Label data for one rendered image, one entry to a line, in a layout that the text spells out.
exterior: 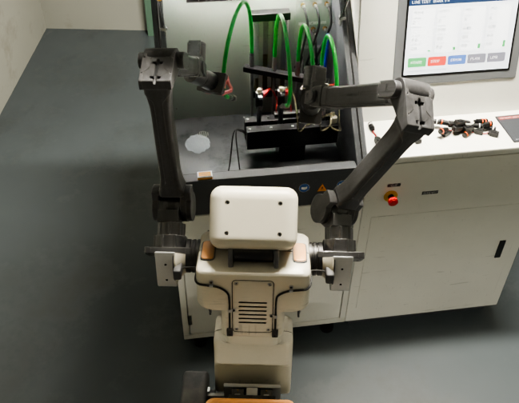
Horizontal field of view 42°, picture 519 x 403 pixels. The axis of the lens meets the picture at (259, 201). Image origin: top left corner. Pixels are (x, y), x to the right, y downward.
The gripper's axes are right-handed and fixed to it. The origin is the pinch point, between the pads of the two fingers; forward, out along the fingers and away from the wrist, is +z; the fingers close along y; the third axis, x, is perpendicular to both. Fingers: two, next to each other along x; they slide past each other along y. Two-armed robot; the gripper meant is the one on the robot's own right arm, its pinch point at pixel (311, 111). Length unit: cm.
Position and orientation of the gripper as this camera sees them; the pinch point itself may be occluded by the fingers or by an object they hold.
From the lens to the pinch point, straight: 211.5
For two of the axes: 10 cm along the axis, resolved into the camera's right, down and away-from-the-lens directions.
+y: 0.9, -10.0, 0.2
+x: -9.9, -0.9, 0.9
